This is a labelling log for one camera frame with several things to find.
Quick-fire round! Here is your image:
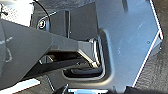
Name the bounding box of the small white box blue middle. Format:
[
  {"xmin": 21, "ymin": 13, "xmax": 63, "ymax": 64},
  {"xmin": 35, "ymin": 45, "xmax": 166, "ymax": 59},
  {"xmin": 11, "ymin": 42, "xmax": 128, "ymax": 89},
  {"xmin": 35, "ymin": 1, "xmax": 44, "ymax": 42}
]
[{"xmin": 67, "ymin": 87, "xmax": 110, "ymax": 94}]

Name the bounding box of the round silver base bolt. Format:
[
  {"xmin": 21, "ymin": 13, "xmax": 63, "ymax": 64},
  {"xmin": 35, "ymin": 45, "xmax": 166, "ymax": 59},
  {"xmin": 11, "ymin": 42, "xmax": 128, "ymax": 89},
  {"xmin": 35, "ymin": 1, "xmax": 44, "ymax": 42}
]
[{"xmin": 36, "ymin": 19, "xmax": 48, "ymax": 31}]

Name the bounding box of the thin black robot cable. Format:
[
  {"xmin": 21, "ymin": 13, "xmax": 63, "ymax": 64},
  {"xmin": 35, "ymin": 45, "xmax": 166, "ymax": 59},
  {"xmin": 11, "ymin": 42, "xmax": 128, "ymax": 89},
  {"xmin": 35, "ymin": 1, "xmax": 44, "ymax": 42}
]
[{"xmin": 30, "ymin": 0, "xmax": 52, "ymax": 22}]

